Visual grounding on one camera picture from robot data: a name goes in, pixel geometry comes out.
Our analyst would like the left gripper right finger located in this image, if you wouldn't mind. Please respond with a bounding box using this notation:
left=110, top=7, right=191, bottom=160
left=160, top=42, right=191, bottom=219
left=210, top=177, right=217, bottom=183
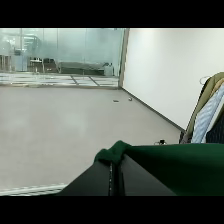
left=114, top=153, right=177, bottom=197

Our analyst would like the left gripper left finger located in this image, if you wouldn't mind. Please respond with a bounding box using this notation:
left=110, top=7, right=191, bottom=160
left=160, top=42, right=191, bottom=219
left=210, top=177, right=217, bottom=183
left=55, top=159, right=115, bottom=197

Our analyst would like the green shirt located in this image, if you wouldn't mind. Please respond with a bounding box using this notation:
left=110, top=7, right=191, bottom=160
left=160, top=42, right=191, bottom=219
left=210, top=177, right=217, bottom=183
left=93, top=140, right=224, bottom=197

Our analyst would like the black garment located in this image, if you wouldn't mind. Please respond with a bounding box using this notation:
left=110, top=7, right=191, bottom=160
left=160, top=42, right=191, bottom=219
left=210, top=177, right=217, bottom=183
left=204, top=112, right=224, bottom=145

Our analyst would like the blue white striped shirt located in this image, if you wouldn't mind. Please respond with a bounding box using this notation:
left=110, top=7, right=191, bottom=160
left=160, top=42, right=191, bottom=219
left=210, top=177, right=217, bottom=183
left=190, top=83, right=224, bottom=145

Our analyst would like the olive garment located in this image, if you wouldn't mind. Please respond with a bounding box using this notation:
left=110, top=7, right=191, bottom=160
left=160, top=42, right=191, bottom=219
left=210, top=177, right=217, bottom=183
left=180, top=71, right=224, bottom=145

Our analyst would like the white clothes hanger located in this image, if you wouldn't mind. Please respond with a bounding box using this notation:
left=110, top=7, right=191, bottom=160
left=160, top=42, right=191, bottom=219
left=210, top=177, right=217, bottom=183
left=198, top=75, right=212, bottom=85

